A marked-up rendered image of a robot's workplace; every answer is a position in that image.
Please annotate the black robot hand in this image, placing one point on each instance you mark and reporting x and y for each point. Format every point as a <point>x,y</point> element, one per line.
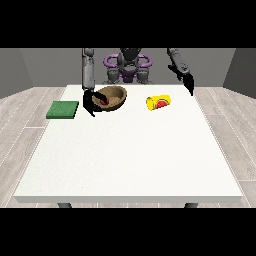
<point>88,101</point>
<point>189,83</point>

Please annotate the brown wooden bowl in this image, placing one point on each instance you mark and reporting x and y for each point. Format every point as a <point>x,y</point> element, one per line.
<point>115,97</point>

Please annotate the small red ball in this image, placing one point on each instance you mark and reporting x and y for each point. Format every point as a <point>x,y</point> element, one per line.
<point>104,100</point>

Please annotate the green square pad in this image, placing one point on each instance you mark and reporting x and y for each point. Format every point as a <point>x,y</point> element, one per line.
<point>62,109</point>

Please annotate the yellow cup with melon print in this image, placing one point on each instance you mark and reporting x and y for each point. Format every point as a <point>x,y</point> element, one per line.
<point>158,102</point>

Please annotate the grey robot trunk purple rings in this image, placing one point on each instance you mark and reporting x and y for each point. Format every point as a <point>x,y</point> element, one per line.
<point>128,68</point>

